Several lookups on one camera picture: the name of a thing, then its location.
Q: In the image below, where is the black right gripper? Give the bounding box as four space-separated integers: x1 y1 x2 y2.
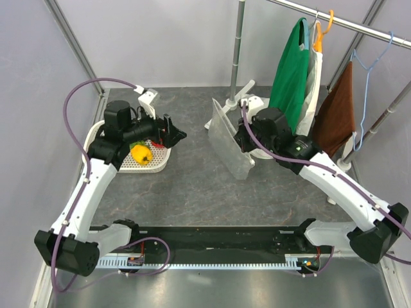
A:
233 114 276 154

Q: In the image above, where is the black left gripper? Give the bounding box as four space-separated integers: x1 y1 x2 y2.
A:
123 105 186 149

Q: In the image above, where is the clear dotted zip bag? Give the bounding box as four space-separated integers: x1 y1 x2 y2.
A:
208 98 255 180

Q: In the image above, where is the yellow bell pepper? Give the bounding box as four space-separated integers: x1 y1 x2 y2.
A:
130 144 153 166

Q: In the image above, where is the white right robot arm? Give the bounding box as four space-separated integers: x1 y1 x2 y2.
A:
234 105 410 264

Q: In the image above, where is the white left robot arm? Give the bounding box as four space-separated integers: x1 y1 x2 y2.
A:
34 100 187 277

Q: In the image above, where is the white perforated plastic basket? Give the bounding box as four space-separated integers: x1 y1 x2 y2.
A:
83 120 171 174

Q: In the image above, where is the green shirt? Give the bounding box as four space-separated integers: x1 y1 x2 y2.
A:
268 17 310 132

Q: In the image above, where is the brown towel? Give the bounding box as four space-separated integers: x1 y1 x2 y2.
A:
312 62 355 157

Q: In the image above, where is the grey clothes rack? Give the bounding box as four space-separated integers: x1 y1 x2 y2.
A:
221 1 410 171

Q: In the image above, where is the white garment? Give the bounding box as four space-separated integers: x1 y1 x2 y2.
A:
240 44 323 160

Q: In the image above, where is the orange clothes hanger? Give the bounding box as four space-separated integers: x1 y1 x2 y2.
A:
313 10 334 53

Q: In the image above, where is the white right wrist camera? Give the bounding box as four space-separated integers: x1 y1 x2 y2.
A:
238 95 268 112

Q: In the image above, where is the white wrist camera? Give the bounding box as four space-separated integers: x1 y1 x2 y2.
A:
134 85 159 119
238 95 268 112

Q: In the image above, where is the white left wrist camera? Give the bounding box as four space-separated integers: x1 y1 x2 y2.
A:
134 85 159 119

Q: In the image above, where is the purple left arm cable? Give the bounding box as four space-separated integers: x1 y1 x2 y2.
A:
50 77 171 295

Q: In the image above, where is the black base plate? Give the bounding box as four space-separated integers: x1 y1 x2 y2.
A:
114 226 331 264

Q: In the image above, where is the blue wire hanger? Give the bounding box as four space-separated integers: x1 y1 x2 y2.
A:
349 31 394 153

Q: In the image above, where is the grey slotted cable duct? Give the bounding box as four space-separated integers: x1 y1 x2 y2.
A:
96 255 301 271

